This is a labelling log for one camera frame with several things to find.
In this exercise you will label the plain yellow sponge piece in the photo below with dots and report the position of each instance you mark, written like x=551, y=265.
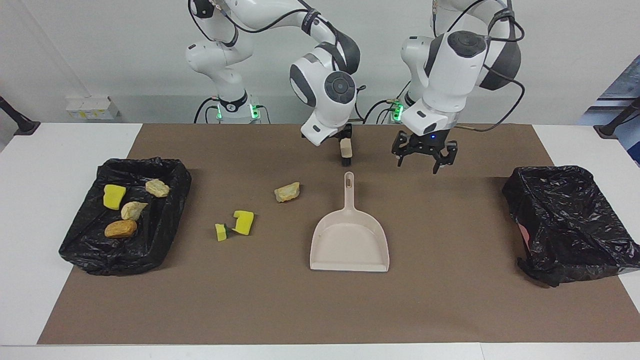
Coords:
x=114, y=196

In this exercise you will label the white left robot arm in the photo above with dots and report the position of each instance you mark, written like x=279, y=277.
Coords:
x=460, y=75

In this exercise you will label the small yellow green sponge piece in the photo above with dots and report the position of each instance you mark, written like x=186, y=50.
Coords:
x=220, y=233

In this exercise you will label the blue grey panel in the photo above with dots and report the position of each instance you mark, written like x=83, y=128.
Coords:
x=625, y=85

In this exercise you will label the beige blocky foam chunk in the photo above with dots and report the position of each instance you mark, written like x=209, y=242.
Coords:
x=287, y=192

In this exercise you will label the golden brown bread roll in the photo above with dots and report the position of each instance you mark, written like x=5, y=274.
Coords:
x=120, y=229

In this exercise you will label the pale ridged foam chunk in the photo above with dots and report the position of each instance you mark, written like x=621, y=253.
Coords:
x=134, y=210

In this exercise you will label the brown paper table mat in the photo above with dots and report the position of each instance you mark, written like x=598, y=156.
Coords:
x=250, y=300

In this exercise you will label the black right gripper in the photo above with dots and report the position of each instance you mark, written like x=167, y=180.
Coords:
x=345, y=132

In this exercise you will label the black-bagged bin with pink patch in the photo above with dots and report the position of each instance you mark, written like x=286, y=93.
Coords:
x=565, y=220

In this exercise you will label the orange striped croissant piece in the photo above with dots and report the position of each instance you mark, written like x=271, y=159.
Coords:
x=157, y=188

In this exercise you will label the beige plastic dustpan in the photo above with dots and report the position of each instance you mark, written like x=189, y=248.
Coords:
x=350, y=245

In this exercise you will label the beige hand brush black bristles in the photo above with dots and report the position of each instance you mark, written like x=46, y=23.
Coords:
x=346, y=149

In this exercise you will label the white socket box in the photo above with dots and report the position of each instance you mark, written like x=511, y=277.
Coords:
x=92, y=108

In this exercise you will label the notched yellow sponge piece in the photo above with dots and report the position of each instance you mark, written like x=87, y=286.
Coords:
x=244, y=224

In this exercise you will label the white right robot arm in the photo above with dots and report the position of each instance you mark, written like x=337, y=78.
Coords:
x=335, y=87

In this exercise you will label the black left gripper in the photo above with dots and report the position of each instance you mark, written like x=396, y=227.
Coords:
x=425, y=141

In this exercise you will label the black stand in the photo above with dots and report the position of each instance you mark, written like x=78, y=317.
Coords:
x=607, y=131
x=25, y=127

